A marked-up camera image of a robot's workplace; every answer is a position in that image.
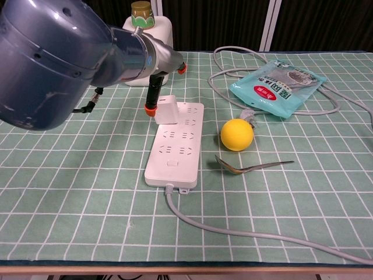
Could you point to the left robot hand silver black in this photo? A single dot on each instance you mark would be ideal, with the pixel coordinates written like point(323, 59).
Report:
point(166, 58)

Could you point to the white charger plug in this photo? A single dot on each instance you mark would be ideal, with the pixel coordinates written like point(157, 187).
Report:
point(167, 112)

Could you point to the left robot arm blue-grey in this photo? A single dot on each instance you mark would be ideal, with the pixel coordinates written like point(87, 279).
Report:
point(43, 58)

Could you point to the white power strip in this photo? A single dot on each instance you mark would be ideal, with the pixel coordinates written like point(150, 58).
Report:
point(172, 172)

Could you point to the white ribbed plastic container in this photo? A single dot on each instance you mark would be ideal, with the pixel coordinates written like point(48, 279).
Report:
point(163, 29)

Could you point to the green jar with gold lid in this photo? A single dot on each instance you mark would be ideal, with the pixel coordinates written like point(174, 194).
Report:
point(142, 13)

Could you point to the yellow ball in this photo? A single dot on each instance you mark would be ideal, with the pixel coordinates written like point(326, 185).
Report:
point(236, 134)

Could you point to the teal plastic product bag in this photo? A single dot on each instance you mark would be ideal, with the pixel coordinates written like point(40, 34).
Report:
point(271, 93)

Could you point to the metal spoon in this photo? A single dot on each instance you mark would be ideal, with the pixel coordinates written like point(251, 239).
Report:
point(233, 170)

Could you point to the green checked tablecloth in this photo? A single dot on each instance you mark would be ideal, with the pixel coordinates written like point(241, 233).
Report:
point(58, 175)

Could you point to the white partition frame post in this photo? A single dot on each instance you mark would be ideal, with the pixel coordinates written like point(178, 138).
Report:
point(157, 7)
point(269, 26)

